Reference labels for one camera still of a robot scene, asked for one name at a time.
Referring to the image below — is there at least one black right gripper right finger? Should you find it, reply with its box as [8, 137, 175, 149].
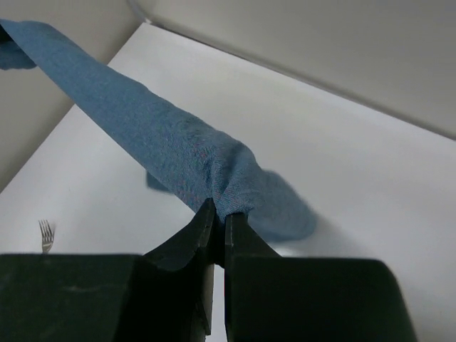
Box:
[224, 214, 285, 341]

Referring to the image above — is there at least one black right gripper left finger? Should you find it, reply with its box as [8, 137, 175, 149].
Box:
[109, 199, 216, 341]

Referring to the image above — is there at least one silver fork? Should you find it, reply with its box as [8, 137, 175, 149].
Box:
[38, 219, 55, 254]

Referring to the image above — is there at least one blue cloth napkin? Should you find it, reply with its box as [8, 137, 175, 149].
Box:
[1, 19, 316, 242]

